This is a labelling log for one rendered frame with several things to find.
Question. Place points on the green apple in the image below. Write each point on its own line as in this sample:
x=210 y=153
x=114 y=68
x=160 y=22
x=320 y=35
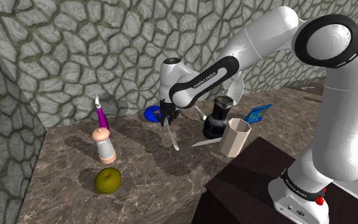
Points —
x=107 y=181

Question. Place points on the blue bowl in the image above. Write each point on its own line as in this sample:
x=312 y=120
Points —
x=149 y=114

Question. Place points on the blue patterned notebook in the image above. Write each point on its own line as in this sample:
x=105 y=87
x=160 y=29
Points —
x=257 y=114

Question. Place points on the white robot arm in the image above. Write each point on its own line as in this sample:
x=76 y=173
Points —
x=340 y=130

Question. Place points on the black vase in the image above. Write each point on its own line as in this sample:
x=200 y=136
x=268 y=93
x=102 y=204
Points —
x=216 y=124

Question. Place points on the beige octagonal cup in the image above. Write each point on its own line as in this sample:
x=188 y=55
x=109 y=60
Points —
x=234 y=139

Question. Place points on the pink and white pepper grinder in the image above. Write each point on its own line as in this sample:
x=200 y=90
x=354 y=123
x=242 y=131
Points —
x=105 y=149

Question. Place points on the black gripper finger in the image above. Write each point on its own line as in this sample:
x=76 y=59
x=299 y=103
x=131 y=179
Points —
x=175 y=116
x=163 y=120

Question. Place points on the silver knife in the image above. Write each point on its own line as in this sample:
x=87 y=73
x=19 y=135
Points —
x=206 y=142

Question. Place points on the dark robot stand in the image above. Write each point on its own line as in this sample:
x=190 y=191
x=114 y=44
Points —
x=247 y=186

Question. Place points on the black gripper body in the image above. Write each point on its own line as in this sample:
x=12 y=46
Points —
x=167 y=107

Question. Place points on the thin silver utensil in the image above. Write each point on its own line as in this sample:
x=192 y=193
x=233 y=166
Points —
x=173 y=139

